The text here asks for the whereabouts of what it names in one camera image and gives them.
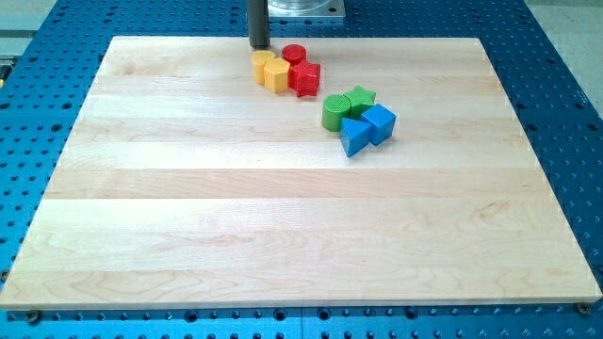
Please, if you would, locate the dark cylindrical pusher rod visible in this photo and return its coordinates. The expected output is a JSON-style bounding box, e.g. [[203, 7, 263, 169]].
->
[[247, 0, 270, 48]]

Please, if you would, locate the yellow heart block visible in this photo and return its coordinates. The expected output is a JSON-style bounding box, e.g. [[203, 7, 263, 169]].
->
[[251, 50, 276, 85]]

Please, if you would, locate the light wooden board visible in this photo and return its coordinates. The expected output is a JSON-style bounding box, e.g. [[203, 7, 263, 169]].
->
[[1, 36, 601, 311]]

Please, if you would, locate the red cylinder block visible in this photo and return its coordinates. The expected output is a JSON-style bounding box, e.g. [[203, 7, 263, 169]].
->
[[282, 44, 307, 66]]

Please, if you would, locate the yellow hexagon block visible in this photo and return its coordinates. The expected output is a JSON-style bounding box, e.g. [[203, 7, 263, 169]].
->
[[264, 57, 290, 93]]

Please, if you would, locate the red star block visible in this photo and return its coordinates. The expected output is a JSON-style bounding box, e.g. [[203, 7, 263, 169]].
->
[[288, 60, 321, 97]]

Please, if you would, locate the green cylinder block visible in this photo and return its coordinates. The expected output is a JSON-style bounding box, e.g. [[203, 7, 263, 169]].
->
[[321, 94, 351, 132]]

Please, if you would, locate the green star block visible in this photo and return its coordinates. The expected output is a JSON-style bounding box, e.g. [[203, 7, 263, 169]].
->
[[344, 86, 376, 120]]

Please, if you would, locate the blue triangle block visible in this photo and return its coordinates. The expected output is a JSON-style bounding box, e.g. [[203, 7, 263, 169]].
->
[[339, 118, 371, 157]]

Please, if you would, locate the blue cube block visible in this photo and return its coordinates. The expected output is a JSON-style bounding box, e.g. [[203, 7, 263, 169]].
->
[[361, 104, 397, 146]]

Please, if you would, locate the blue perforated metal table plate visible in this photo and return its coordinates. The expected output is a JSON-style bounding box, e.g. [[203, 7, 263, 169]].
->
[[1, 1, 602, 338]]

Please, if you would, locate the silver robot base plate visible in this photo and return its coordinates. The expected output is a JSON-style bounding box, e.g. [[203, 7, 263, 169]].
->
[[268, 0, 346, 18]]

